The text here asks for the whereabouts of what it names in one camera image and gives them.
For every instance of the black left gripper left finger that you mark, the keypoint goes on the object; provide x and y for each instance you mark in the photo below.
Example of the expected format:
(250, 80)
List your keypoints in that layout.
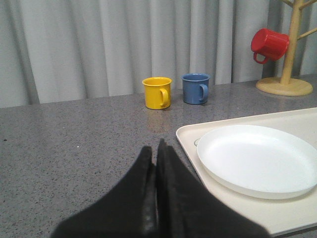
(127, 211)

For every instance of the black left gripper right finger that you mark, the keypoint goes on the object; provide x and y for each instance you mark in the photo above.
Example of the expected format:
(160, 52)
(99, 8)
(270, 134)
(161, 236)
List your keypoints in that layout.
(186, 209)

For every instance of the white round plate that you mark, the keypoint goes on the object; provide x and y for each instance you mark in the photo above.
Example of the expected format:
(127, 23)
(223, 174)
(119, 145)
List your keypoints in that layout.
(259, 161)

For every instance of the cream rabbit print tray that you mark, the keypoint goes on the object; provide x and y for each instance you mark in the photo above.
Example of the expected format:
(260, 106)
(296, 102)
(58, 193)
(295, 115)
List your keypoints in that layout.
(278, 216)

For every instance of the yellow enamel mug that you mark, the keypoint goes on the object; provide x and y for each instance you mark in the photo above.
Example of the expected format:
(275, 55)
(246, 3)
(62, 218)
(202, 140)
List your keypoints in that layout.
(157, 92)

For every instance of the blue enamel mug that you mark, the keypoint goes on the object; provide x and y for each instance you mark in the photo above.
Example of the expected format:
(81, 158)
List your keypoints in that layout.
(195, 88)

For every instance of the wooden mug tree stand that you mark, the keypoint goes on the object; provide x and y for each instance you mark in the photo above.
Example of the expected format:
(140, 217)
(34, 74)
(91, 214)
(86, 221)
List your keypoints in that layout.
(286, 85)

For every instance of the grey pleated curtain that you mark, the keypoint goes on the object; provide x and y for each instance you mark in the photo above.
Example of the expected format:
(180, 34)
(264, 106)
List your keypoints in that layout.
(60, 50)

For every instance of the red enamel mug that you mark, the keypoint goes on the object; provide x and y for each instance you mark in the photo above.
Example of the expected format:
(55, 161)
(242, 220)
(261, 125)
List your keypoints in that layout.
(269, 45)

